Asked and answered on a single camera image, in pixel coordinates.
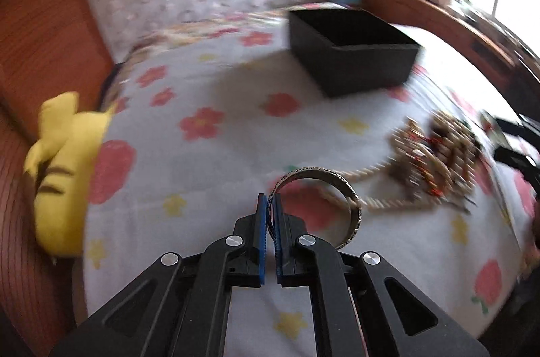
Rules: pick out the yellow striped plush toy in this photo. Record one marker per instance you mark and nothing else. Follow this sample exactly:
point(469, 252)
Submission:
point(63, 180)

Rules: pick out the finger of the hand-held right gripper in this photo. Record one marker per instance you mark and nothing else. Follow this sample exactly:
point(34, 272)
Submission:
point(517, 161)
point(517, 129)

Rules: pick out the silver engraved bangle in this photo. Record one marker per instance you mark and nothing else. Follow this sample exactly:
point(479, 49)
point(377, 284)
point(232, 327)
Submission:
point(355, 209)

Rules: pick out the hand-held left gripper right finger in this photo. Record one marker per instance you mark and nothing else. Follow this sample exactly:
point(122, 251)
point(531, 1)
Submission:
point(277, 247)

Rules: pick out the black storage box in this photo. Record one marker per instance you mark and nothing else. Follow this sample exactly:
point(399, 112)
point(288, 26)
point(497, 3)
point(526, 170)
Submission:
point(358, 66)

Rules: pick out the ribbed wooden wardrobe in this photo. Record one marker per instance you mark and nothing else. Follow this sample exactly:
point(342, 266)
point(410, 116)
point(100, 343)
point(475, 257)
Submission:
point(38, 23)

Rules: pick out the floral strawberry bedsheet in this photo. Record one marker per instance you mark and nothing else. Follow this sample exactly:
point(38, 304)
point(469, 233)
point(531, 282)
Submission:
point(236, 154)

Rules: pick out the wooden bedside cabinet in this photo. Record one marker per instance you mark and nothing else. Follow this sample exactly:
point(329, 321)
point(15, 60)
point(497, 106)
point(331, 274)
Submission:
point(422, 9)

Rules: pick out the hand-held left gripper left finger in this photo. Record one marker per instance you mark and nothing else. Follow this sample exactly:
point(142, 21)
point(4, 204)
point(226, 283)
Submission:
point(261, 239)

